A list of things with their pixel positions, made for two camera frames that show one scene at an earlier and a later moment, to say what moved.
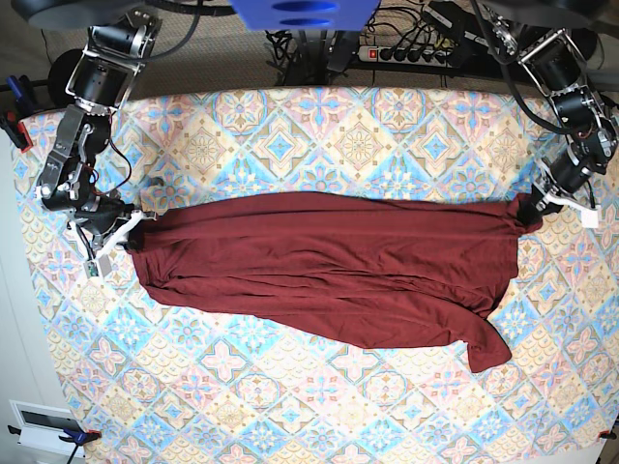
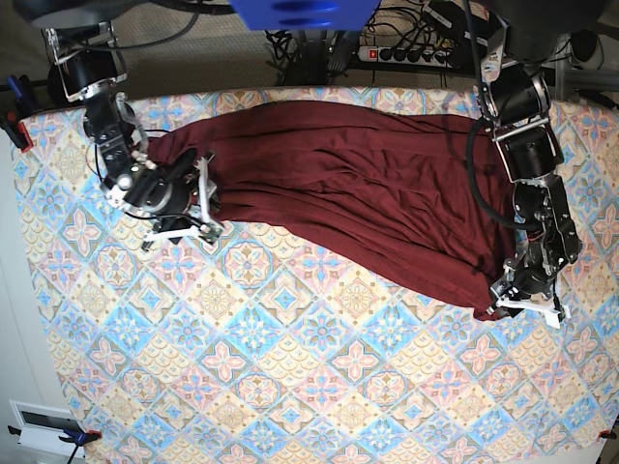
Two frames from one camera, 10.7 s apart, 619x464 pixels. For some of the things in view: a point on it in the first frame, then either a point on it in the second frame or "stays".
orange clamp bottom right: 606,434 stays
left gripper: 102,217 -> 166,191
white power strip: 404,56 stays
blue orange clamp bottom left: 76,437 stays
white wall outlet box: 43,425 stays
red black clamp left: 16,130 stays
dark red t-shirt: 368,268 -> 398,191
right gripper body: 575,162 -> 522,276
